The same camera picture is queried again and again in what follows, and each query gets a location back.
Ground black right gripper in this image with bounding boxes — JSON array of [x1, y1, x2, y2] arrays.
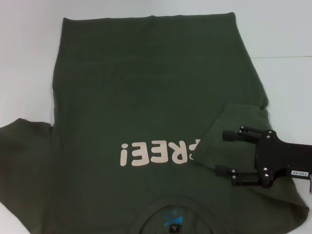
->
[[215, 125, 312, 189]]

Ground dark green printed t-shirt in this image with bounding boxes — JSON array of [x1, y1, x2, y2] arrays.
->
[[0, 14, 312, 234]]

